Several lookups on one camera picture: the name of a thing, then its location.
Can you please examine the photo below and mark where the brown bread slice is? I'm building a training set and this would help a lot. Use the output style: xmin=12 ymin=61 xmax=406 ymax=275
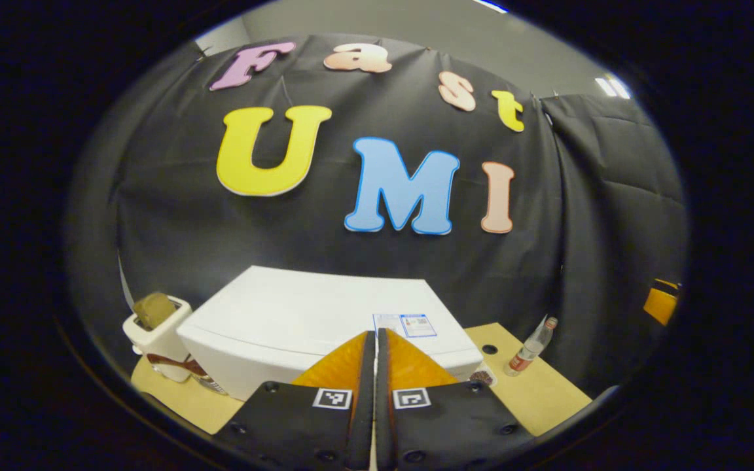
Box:
xmin=132 ymin=292 xmax=177 ymax=330

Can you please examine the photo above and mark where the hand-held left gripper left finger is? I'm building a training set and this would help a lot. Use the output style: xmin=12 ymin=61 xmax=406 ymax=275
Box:
xmin=213 ymin=330 xmax=376 ymax=471

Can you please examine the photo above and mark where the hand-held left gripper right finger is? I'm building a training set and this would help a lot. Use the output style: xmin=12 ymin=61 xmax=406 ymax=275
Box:
xmin=375 ymin=328 xmax=535 ymax=471

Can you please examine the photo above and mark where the white toaster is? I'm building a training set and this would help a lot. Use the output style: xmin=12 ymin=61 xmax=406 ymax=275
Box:
xmin=122 ymin=296 xmax=194 ymax=383

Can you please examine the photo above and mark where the white microwave oven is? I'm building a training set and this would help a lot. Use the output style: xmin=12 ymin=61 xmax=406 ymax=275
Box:
xmin=176 ymin=265 xmax=484 ymax=402

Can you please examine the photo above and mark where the clear plastic bottle red label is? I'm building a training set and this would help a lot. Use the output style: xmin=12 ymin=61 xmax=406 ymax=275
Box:
xmin=503 ymin=317 xmax=558 ymax=377

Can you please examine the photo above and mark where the brown wooden utensil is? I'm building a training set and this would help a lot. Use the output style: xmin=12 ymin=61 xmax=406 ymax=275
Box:
xmin=147 ymin=353 xmax=209 ymax=377

